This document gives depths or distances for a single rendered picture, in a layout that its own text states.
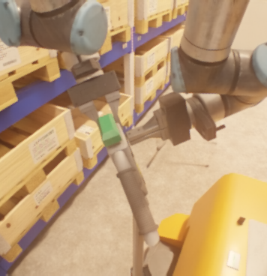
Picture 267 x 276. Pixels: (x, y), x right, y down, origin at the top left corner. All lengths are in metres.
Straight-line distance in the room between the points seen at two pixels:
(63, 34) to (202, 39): 0.22
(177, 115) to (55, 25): 0.31
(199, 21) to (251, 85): 0.17
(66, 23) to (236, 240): 0.88
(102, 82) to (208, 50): 0.29
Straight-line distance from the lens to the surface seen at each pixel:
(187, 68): 0.41
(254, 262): 0.94
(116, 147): 0.45
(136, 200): 0.43
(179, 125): 0.53
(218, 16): 0.35
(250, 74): 0.45
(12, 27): 0.49
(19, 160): 1.28
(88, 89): 0.57
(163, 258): 1.34
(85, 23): 0.38
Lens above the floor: 1.69
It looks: 39 degrees down
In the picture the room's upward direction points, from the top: straight up
